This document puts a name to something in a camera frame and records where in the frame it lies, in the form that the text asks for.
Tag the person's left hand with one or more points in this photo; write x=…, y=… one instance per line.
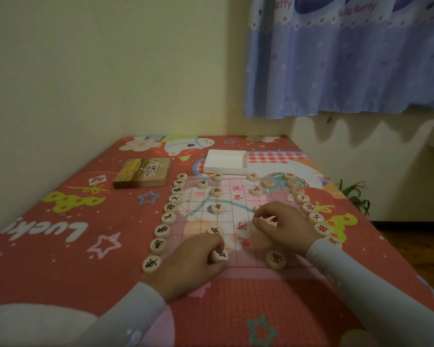
x=186, y=265

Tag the person's right hand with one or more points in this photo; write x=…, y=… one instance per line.
x=287, y=227

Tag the person's left fingers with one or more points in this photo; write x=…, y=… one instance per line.
x=213, y=243

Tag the person's right fingers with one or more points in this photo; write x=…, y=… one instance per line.
x=266, y=215

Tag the black-marked wooden chess disc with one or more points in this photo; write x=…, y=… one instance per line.
x=217, y=208
x=221, y=255
x=216, y=192
x=201, y=184
x=217, y=177
x=214, y=230

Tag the person's right forearm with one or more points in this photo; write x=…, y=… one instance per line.
x=361, y=289

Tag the person's left forearm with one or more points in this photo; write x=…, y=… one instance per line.
x=130, y=318

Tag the translucent red-grid chess board sheet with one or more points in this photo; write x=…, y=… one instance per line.
x=237, y=198

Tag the row of red-marked chess pieces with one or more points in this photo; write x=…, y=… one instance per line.
x=308, y=208

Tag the row of black-marked chess pieces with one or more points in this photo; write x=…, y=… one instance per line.
x=162, y=230

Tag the white open box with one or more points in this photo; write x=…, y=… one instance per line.
x=224, y=163

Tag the green leafy plant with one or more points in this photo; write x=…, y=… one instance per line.
x=356, y=196

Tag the brown chess box lid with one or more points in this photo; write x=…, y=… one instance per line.
x=141, y=173

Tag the red cartoon-print cloth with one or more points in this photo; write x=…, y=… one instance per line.
x=94, y=216

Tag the blue patterned curtain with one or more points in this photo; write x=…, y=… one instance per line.
x=347, y=57

